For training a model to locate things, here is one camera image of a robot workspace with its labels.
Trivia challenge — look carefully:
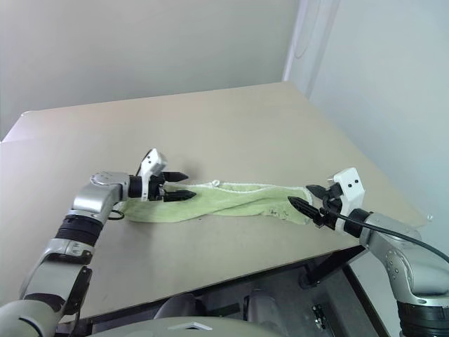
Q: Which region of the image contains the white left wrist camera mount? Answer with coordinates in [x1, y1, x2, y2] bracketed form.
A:
[135, 148, 168, 203]

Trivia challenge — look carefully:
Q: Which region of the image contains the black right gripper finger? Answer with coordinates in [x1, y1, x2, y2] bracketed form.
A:
[287, 197, 323, 226]
[306, 185, 330, 203]

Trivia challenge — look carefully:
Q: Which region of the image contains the green terry towel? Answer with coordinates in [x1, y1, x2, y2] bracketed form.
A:
[121, 179, 316, 225]

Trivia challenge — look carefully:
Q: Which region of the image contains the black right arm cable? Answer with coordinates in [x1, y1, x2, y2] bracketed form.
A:
[321, 199, 449, 264]

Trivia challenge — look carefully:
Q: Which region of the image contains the small black floor object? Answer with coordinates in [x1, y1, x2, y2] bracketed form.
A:
[311, 303, 324, 329]

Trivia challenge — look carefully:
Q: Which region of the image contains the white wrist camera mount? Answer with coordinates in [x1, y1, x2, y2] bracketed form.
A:
[135, 148, 168, 203]
[329, 167, 366, 232]

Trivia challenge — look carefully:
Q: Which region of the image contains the grey robot torso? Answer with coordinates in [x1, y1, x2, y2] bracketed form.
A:
[83, 315, 255, 337]

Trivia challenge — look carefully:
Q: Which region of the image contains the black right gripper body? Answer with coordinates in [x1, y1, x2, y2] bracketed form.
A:
[314, 183, 344, 230]

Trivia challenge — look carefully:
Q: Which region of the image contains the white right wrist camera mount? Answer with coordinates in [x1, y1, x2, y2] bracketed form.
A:
[329, 167, 366, 232]

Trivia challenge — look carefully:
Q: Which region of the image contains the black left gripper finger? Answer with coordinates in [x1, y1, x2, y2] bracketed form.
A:
[163, 190, 197, 203]
[163, 171, 189, 183]

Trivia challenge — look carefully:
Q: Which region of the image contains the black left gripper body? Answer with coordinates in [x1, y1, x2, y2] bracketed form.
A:
[147, 171, 168, 203]

